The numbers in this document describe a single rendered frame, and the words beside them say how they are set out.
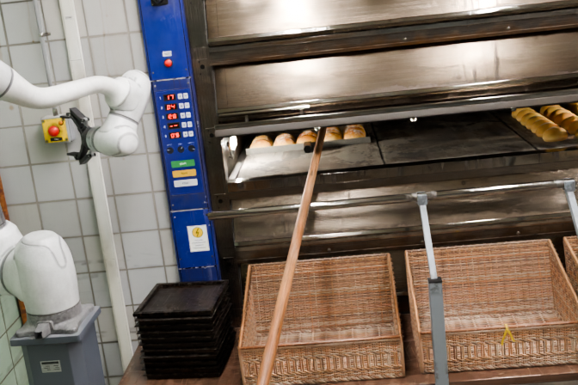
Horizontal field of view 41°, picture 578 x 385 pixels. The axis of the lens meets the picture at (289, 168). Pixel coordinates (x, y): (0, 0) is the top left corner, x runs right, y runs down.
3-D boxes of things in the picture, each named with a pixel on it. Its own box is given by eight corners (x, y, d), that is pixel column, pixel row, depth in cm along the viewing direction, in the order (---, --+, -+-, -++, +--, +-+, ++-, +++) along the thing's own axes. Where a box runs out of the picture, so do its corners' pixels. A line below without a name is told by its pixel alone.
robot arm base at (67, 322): (8, 344, 219) (4, 326, 218) (38, 311, 241) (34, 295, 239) (70, 339, 218) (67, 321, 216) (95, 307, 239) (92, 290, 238)
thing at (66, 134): (51, 141, 299) (46, 115, 296) (76, 138, 298) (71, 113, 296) (44, 144, 291) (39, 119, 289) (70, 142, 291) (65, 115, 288)
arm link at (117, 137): (113, 160, 261) (126, 124, 263) (138, 164, 250) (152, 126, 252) (86, 148, 254) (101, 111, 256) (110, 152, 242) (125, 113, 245)
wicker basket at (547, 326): (407, 314, 308) (402, 248, 301) (553, 304, 303) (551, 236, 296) (419, 375, 261) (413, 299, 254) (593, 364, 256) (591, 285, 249)
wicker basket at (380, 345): (255, 327, 311) (246, 263, 305) (396, 317, 307) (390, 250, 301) (240, 390, 264) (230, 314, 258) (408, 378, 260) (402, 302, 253)
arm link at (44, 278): (50, 319, 219) (36, 245, 214) (8, 311, 228) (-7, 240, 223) (92, 296, 232) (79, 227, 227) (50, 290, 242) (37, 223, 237)
